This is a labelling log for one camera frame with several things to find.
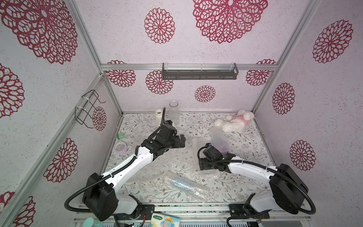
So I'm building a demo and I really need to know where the white pink plush toy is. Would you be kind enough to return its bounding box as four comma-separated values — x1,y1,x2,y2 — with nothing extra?
214,110,255,132

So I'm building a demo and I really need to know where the teal bottle cap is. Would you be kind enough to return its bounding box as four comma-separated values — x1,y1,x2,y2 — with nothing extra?
83,218,103,227

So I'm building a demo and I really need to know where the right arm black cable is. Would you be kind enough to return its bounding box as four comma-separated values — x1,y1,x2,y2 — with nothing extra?
197,145,317,227

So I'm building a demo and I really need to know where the tissue pack with cartoon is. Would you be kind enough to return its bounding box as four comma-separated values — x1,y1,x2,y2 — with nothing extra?
150,213,181,227

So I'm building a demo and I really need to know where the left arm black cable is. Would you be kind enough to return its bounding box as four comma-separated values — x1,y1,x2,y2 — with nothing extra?
64,107,166,227

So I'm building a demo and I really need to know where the black wall shelf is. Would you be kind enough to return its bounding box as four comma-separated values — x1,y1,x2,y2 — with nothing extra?
161,63,239,80

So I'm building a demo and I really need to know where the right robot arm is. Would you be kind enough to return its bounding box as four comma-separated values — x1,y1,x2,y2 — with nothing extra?
197,144,316,218

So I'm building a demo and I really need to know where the cream ribbed ceramic vase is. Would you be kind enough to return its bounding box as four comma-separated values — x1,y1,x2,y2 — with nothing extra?
155,109,163,125

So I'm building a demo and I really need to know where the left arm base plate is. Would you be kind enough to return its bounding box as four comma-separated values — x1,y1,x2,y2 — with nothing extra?
116,204,155,220

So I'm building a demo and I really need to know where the green cube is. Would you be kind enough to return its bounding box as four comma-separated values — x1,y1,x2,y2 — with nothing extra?
116,132,125,140

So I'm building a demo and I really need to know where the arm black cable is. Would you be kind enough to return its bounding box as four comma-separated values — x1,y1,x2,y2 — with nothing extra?
64,107,166,227
197,145,317,227

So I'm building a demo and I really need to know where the lilac tape roll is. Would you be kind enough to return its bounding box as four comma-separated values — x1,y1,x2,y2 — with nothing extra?
113,141,128,154

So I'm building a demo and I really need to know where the bubble wrapped item front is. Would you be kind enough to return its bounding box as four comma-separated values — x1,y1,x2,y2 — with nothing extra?
164,173,209,201

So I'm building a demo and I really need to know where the black wire wall rack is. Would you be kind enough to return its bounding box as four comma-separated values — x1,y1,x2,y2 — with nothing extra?
74,89,106,129

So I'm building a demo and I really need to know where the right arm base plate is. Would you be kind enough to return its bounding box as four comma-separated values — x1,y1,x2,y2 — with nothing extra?
229,203,270,219

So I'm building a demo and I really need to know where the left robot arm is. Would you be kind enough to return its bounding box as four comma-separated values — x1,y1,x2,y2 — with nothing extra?
82,124,186,221

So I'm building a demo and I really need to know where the bubble wrapped purple vase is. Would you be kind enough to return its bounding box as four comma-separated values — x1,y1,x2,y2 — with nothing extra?
210,126,231,155

